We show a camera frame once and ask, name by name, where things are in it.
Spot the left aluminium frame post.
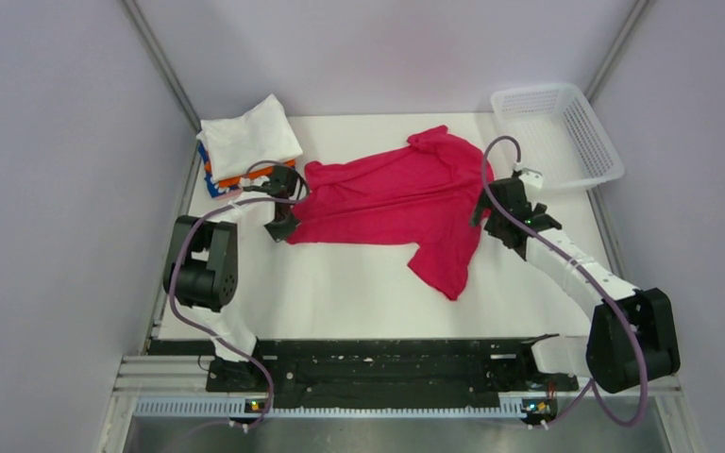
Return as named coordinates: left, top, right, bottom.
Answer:
left=119, top=0, right=200, bottom=132

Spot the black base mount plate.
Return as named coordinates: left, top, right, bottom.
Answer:
left=147, top=338, right=579, bottom=410

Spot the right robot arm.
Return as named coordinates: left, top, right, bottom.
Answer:
left=470, top=173, right=681, bottom=394

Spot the pink folded t shirt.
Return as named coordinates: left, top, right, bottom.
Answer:
left=219, top=186, right=244, bottom=200

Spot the white plastic basket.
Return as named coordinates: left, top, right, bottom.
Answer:
left=490, top=83, right=625, bottom=192

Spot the right aluminium frame post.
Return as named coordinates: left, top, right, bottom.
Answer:
left=584, top=0, right=655, bottom=104

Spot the blue floral folded t shirt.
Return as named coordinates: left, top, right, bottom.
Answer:
left=197, top=142, right=222, bottom=198

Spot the red t shirt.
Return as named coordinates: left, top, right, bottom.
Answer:
left=287, top=126, right=495, bottom=300

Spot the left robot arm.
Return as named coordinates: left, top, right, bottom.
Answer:
left=162, top=163, right=311, bottom=393

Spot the aluminium frame post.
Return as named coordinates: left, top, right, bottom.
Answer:
left=584, top=0, right=655, bottom=104
left=119, top=0, right=200, bottom=132

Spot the orange folded t shirt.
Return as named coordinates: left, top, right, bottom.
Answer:
left=203, top=162, right=274, bottom=189

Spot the white slotted cable duct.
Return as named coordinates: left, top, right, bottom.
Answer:
left=133, top=396, right=527, bottom=419

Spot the white folded t shirt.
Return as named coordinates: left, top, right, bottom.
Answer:
left=196, top=94, right=303, bottom=180

